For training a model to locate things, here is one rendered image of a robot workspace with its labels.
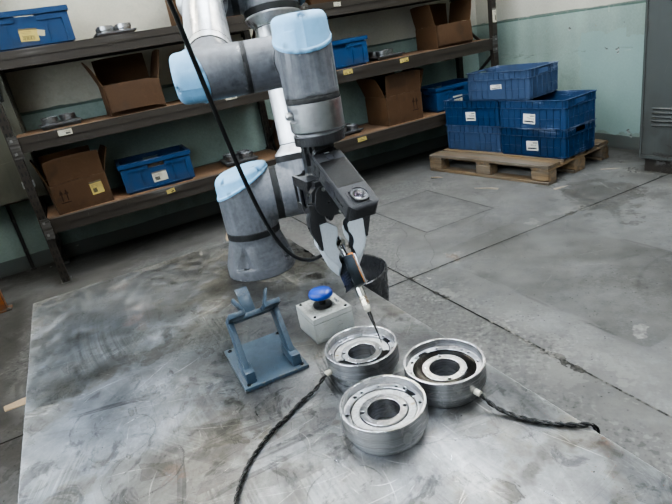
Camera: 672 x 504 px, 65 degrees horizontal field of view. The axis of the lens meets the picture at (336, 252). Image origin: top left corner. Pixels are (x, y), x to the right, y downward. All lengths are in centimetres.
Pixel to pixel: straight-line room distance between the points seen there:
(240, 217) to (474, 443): 67
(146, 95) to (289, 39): 335
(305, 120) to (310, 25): 12
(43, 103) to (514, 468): 424
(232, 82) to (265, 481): 53
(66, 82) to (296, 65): 389
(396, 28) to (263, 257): 448
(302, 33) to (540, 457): 56
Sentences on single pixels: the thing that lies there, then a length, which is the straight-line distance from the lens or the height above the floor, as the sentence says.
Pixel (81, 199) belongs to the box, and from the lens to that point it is 408.
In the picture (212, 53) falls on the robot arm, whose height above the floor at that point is 126.
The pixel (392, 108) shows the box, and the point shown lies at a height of 60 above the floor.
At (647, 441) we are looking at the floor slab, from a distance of 190.
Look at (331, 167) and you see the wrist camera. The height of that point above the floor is 109.
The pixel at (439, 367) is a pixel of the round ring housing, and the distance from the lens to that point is 75.
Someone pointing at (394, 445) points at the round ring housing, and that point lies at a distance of 63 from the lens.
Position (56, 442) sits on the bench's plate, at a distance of 87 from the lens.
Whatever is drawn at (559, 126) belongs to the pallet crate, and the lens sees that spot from 425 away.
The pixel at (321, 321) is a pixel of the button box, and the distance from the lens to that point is 85.
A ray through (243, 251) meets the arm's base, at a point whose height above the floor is 86.
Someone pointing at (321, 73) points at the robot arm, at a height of 121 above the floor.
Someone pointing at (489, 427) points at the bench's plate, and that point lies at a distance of 68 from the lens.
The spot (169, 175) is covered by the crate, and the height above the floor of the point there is 52.
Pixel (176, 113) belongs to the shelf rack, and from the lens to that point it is 401.
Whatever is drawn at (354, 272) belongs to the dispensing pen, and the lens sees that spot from 77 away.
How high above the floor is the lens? 125
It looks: 22 degrees down
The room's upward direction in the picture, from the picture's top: 10 degrees counter-clockwise
